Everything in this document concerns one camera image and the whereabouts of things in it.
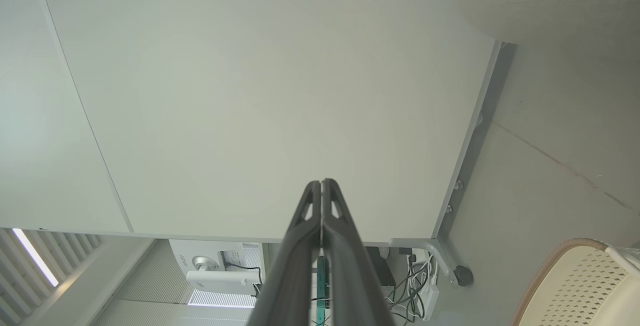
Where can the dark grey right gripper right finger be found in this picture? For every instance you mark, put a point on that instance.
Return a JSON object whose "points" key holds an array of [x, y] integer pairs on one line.
{"points": [[350, 271]]}

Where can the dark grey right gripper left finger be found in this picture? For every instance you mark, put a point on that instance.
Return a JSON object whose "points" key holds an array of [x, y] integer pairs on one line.
{"points": [[292, 266]]}

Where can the white plastic laundry basket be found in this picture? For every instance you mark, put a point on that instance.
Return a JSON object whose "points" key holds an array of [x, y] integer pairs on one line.
{"points": [[575, 291]]}

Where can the dark computer box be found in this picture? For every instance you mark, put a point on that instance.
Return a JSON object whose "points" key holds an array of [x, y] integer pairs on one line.
{"points": [[380, 266]]}

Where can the white computer monitor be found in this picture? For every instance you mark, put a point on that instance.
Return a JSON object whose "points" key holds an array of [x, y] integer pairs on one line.
{"points": [[210, 268]]}

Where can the white power strip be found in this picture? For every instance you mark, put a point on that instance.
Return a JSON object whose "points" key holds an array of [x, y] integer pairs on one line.
{"points": [[429, 303]]}

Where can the black castor wheel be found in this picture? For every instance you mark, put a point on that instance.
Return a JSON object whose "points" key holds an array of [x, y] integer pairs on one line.
{"points": [[464, 275]]}

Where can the white partition panel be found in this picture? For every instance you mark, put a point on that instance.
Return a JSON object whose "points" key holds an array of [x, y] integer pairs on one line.
{"points": [[280, 90]]}

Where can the grey partition frame leg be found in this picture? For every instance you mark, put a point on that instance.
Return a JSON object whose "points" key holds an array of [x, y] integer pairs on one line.
{"points": [[470, 150]]}

